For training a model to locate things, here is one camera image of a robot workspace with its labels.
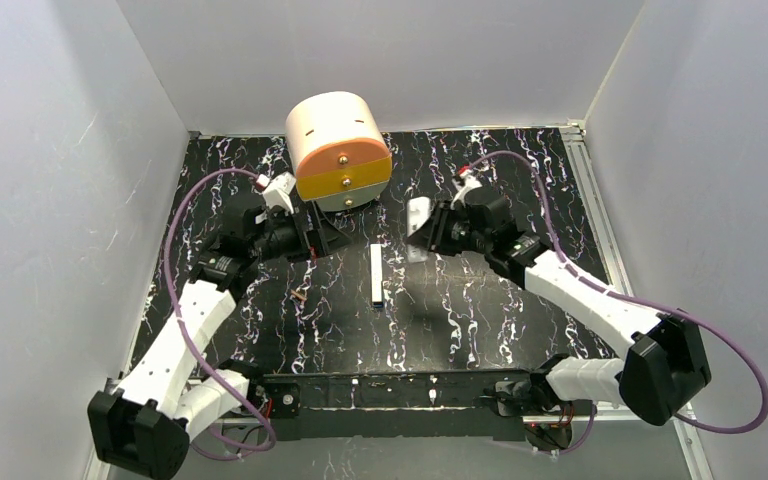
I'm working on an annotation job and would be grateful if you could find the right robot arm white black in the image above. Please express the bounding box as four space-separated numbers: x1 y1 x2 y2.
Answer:
406 187 712 426

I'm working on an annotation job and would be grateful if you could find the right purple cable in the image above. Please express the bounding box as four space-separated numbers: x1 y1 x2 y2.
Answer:
460 150 768 456

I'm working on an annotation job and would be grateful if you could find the aluminium frame rail front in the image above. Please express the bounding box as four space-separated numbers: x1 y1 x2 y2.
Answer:
97 377 695 425

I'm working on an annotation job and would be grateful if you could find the purple cable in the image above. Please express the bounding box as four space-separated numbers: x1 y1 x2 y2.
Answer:
162 166 279 462
460 150 768 456

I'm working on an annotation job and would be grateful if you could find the white remote control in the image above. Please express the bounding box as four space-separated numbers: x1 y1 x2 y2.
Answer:
405 196 432 263

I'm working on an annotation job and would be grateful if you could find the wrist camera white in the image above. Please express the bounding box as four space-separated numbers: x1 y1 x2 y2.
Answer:
451 171 483 210
255 172 296 215

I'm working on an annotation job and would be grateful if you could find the aluminium frame rail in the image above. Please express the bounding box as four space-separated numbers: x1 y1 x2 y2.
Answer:
97 377 695 425
559 123 632 294

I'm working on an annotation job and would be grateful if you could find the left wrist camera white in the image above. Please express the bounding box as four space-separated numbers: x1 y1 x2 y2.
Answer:
255 172 296 215

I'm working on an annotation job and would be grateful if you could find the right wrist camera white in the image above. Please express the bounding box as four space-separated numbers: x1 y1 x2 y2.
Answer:
451 171 483 210

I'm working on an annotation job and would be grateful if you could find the round pastel drawer box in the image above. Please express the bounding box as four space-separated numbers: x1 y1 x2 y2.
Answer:
285 91 393 212

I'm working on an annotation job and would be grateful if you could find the white remote battery cover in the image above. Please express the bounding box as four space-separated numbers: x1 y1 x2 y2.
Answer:
369 243 385 308

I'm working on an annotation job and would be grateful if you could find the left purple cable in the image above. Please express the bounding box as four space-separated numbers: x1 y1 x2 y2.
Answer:
162 166 279 462

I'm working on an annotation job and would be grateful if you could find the black marble pattern mat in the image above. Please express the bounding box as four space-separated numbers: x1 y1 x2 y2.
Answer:
128 128 624 380

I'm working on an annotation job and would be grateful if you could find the aluminium frame rail right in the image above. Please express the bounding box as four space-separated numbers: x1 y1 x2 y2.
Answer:
559 123 632 294

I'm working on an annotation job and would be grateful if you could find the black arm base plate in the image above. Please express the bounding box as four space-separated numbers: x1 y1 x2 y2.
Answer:
248 369 591 444

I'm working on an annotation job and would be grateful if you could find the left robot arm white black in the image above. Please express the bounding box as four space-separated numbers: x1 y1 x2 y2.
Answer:
87 203 351 479

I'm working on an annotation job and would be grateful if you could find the small brown battery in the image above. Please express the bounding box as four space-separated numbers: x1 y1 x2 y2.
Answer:
290 289 308 302

